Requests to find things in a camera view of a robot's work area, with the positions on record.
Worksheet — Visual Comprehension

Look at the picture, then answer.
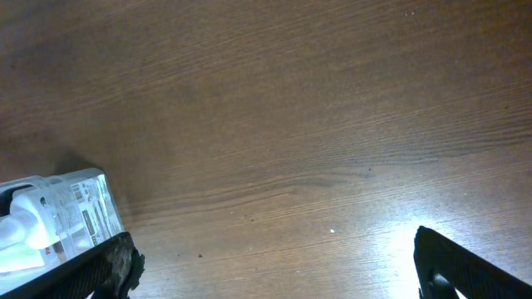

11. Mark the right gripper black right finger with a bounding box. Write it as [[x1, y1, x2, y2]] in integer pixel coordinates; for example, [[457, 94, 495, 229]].
[[413, 226, 531, 299]]

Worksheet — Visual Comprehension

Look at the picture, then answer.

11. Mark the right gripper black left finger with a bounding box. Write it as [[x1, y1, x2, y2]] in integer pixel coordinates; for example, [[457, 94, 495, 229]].
[[2, 232, 145, 299]]

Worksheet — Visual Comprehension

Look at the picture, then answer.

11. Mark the clear plastic container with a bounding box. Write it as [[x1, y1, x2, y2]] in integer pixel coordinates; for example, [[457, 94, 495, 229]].
[[1, 168, 124, 294]]

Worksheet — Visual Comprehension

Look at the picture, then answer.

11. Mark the white clear-cap bottle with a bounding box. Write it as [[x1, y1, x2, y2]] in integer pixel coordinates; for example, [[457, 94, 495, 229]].
[[1, 189, 60, 249]]

